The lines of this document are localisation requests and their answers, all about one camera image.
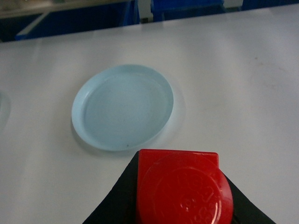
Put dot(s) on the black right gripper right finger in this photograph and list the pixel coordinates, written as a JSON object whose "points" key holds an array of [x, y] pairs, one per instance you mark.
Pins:
{"points": [[244, 211]]}

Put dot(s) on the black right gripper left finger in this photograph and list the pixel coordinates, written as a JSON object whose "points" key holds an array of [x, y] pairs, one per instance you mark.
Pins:
{"points": [[119, 206]]}

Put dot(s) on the red one-stud toy block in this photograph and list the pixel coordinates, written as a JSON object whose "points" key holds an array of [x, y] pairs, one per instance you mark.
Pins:
{"points": [[182, 187]]}

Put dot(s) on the light blue plate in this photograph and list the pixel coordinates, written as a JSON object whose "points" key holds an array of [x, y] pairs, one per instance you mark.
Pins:
{"points": [[122, 107]]}

